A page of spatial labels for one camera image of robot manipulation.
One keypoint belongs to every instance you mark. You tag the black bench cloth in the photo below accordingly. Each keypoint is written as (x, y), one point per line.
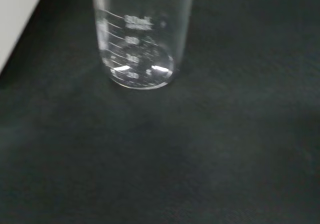
(175, 154)

